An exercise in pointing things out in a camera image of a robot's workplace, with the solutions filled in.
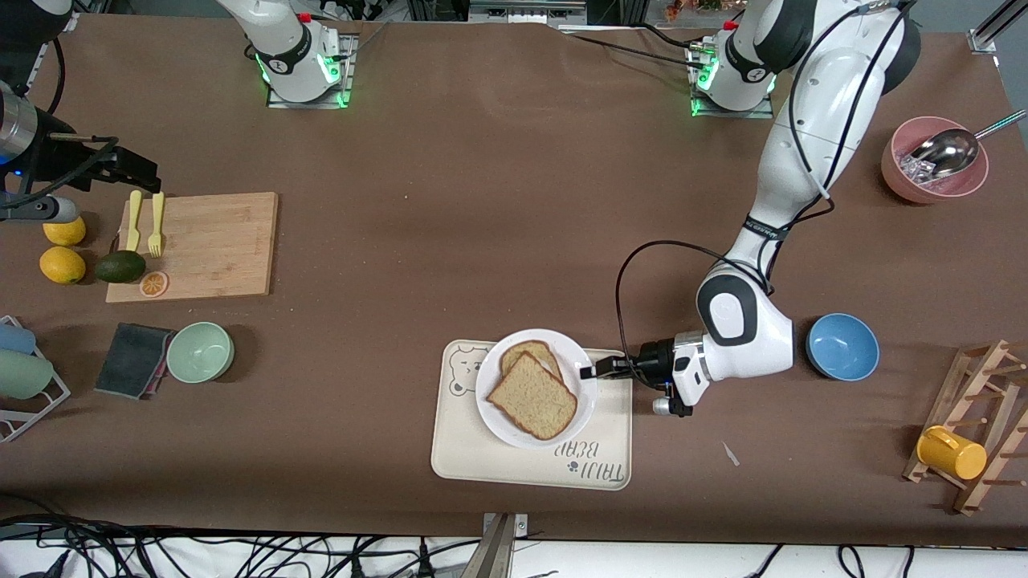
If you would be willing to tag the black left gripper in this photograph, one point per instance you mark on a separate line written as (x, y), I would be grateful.
(654, 359)

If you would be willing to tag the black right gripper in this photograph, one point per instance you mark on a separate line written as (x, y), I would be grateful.
(66, 154)

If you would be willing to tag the plain bread slice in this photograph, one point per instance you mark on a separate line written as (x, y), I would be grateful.
(534, 397)

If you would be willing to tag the round white plate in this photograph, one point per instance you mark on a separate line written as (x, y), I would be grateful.
(498, 425)

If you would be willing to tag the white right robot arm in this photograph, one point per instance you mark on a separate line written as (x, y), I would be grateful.
(281, 40)

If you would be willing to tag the pale yellow plastic knife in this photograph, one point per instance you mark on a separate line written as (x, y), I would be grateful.
(134, 225)

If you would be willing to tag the pale yellow plastic fork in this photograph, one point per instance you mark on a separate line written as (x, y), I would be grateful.
(157, 217)

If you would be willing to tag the yellow lemon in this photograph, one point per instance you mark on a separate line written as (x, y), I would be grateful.
(62, 266)
(66, 233)

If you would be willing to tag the dark green avocado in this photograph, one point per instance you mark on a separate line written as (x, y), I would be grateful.
(120, 267)

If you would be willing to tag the toy orange slice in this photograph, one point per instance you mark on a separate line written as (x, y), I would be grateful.
(153, 284)

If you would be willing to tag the small white scrap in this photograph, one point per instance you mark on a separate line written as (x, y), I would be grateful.
(731, 454)

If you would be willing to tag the bamboo cutting board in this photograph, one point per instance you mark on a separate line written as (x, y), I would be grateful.
(217, 249)

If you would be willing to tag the cream tray with bear print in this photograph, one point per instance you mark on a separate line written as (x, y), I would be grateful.
(458, 457)

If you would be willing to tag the light blue cup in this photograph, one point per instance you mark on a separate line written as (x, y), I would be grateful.
(16, 339)

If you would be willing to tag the dark grey folded cloth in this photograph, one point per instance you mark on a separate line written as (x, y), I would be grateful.
(132, 361)

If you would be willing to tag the pale green bowl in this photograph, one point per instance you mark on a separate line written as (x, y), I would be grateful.
(201, 353)

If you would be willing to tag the blue bowl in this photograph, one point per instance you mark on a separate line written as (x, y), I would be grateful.
(843, 347)

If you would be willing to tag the sage green cup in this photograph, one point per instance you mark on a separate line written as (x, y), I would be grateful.
(24, 375)

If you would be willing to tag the pink bowl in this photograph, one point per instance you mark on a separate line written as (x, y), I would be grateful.
(899, 186)

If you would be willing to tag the yellow cup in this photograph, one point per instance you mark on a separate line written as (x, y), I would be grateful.
(952, 455)

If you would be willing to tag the clear ice cubes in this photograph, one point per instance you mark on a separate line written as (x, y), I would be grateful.
(911, 168)

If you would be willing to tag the wooden peg rack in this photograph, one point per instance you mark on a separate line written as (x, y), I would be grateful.
(992, 355)

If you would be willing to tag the metal scoop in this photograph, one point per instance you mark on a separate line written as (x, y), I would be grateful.
(948, 152)

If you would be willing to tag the aluminium table corner bar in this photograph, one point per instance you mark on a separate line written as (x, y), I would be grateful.
(992, 32)

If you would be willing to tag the metal base plate of right arm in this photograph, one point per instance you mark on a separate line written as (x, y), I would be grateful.
(305, 104)

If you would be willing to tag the metal clamp bracket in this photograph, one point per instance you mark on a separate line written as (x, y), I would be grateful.
(498, 554)

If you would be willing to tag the metal base plate of left arm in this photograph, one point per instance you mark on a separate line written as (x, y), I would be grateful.
(731, 114)

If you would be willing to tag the aluminium frame profile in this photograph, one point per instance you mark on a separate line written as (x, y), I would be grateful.
(526, 12)

